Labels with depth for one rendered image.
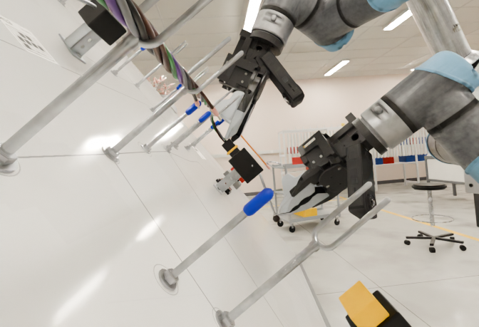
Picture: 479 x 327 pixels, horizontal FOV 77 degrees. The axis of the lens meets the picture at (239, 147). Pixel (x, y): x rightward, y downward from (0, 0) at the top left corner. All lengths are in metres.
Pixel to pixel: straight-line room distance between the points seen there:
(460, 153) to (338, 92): 9.18
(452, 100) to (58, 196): 0.47
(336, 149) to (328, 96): 9.00
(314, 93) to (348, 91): 1.06
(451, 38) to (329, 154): 0.62
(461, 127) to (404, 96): 0.08
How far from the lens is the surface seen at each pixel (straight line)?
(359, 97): 9.91
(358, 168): 0.49
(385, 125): 0.50
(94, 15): 0.45
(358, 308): 0.32
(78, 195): 0.20
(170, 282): 0.20
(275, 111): 9.00
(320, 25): 0.66
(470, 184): 0.93
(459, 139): 0.52
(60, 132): 0.24
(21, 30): 0.38
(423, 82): 0.51
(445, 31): 1.04
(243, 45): 0.61
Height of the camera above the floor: 1.16
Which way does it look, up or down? 2 degrees up
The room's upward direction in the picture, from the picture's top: 4 degrees counter-clockwise
